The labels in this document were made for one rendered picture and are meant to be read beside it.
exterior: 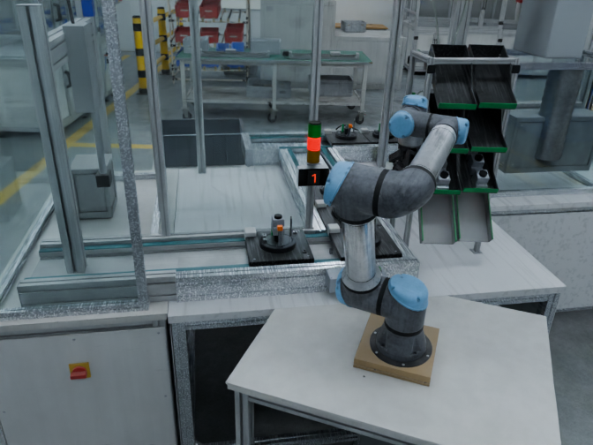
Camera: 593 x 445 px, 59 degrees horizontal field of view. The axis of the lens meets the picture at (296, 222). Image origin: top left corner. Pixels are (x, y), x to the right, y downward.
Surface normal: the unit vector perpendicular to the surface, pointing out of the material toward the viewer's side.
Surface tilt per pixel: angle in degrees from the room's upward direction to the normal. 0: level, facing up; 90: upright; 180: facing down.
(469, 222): 45
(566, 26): 90
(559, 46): 90
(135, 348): 90
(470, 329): 0
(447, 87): 25
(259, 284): 90
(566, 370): 0
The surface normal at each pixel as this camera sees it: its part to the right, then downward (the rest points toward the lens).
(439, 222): 0.02, -0.32
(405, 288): 0.13, -0.83
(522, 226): 0.17, 0.44
